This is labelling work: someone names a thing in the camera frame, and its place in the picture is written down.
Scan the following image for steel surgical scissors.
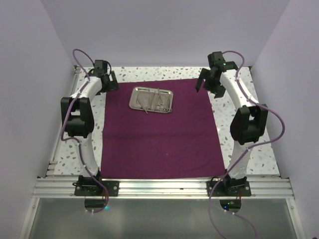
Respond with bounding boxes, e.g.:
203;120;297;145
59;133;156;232
155;88;167;113

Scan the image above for steel forceps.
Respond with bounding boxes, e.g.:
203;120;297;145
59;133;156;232
164;92;173;113

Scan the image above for purple cloth wrap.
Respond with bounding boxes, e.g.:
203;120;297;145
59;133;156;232
101;79;225;179

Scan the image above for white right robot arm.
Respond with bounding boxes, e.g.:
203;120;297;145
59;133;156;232
195;51;268;196

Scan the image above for steel instrument tray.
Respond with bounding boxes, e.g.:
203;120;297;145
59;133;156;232
129;87;173;114

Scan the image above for aluminium frame rail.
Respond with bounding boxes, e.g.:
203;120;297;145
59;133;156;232
31;175;294;199

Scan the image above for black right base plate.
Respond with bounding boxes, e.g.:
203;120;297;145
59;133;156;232
212;176;252;197

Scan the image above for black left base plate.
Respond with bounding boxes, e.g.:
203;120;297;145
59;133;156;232
72;175;120;197

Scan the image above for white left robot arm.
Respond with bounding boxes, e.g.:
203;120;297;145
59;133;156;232
60;60;119;177

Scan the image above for steel tweezers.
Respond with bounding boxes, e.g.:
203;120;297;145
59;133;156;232
137;93;148;114

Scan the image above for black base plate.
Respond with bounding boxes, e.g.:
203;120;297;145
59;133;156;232
212;176;252;197
72;175;120;197

